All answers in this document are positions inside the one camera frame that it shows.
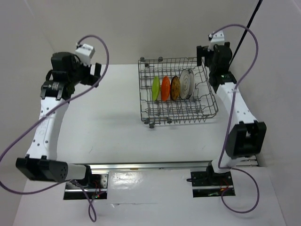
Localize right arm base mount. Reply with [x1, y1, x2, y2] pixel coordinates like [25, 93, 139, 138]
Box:
[186, 171, 236, 198]

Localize orange plate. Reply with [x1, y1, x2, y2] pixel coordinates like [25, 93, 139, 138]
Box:
[161, 76, 170, 101]

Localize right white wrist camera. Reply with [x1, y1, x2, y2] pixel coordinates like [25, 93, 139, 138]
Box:
[208, 30, 225, 51]

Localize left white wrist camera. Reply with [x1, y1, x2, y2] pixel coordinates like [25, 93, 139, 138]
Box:
[75, 44, 95, 66]

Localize grey wire dish rack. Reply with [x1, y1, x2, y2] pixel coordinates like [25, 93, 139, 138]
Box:
[138, 57, 218, 129]

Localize white plate with grey rings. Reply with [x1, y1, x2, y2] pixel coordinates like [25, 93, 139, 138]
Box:
[180, 69, 190, 99]

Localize brown yellow patterned plate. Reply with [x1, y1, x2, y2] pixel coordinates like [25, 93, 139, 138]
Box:
[170, 76, 181, 101]

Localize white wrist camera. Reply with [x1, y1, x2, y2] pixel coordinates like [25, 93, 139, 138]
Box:
[75, 44, 95, 66]
[208, 30, 225, 51]

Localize black corner pole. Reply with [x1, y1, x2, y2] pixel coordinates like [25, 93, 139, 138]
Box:
[230, 0, 263, 72]

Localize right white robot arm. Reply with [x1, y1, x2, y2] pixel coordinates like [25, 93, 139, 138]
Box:
[197, 42, 267, 185]

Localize white plate with blue rim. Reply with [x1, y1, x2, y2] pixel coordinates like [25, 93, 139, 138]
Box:
[186, 69, 195, 99]

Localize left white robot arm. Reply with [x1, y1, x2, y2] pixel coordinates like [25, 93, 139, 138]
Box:
[16, 50, 101, 188]

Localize green plate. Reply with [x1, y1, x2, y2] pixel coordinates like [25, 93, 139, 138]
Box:
[152, 76, 160, 101]

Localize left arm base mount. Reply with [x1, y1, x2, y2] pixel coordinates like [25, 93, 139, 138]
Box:
[63, 171, 109, 200]

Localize aluminium rail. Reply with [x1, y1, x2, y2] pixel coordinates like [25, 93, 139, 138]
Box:
[68, 155, 259, 171]

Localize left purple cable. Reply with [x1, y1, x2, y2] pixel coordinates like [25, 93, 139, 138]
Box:
[0, 35, 110, 223]

